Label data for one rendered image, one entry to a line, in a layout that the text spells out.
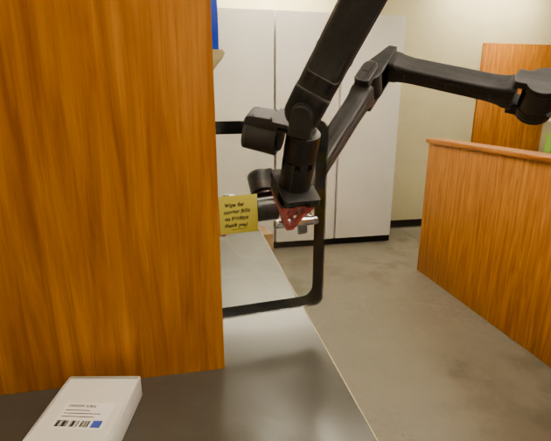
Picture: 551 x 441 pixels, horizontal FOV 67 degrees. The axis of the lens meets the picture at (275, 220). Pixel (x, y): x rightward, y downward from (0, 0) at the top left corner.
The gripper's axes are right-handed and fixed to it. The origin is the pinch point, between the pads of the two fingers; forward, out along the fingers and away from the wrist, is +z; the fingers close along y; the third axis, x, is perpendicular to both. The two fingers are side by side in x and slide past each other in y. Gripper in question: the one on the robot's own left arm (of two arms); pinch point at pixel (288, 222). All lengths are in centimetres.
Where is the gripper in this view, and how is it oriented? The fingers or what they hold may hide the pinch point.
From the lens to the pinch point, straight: 80.7
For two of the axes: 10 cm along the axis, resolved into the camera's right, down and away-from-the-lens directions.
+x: 9.6, -0.9, 2.7
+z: -1.1, 7.6, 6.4
